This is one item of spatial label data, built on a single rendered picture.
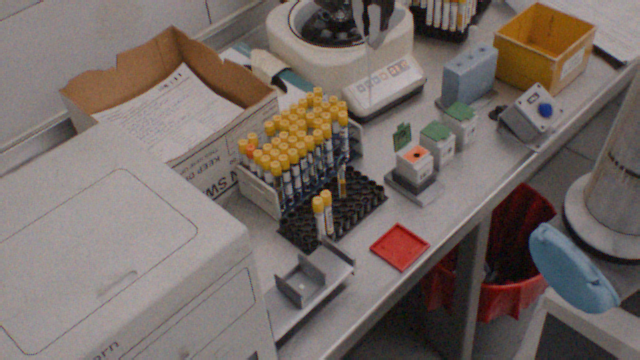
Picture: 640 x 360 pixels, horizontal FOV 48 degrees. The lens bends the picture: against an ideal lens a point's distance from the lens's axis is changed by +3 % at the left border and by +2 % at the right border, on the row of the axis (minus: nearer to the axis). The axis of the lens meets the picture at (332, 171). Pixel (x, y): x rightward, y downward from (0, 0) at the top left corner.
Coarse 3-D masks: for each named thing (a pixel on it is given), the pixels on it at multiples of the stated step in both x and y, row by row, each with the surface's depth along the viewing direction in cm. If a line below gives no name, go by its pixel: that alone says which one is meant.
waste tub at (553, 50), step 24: (504, 24) 133; (528, 24) 139; (552, 24) 137; (576, 24) 133; (504, 48) 132; (528, 48) 127; (552, 48) 140; (576, 48) 129; (504, 72) 135; (528, 72) 131; (552, 72) 127; (576, 72) 135; (552, 96) 132
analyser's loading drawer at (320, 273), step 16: (320, 256) 106; (336, 256) 105; (352, 256) 103; (288, 272) 102; (304, 272) 104; (320, 272) 100; (336, 272) 103; (352, 272) 105; (272, 288) 102; (288, 288) 99; (304, 288) 102; (320, 288) 100; (272, 304) 100; (288, 304) 100; (304, 304) 99; (272, 320) 98; (288, 320) 98
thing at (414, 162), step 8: (408, 144) 116; (416, 144) 116; (400, 152) 115; (408, 152) 114; (416, 152) 114; (424, 152) 114; (400, 160) 115; (408, 160) 113; (416, 160) 113; (424, 160) 114; (432, 160) 115; (400, 168) 116; (408, 168) 114; (416, 168) 113; (424, 168) 114; (408, 176) 115; (416, 176) 114; (424, 176) 115; (416, 184) 115
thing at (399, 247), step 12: (396, 228) 113; (384, 240) 112; (396, 240) 112; (408, 240) 111; (420, 240) 111; (372, 252) 110; (384, 252) 110; (396, 252) 110; (408, 252) 110; (420, 252) 109; (396, 264) 108; (408, 264) 108
